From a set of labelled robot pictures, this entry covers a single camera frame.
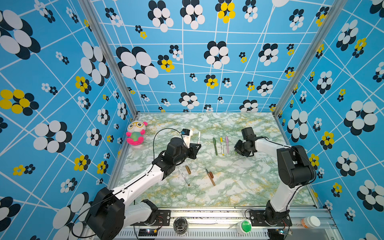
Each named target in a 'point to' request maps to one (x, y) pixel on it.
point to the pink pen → (227, 140)
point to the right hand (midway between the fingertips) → (236, 150)
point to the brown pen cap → (188, 170)
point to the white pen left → (183, 176)
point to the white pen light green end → (198, 140)
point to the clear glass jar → (180, 225)
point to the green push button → (244, 227)
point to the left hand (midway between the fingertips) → (201, 145)
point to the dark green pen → (214, 143)
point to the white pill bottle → (310, 222)
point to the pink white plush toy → (136, 130)
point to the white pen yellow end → (221, 141)
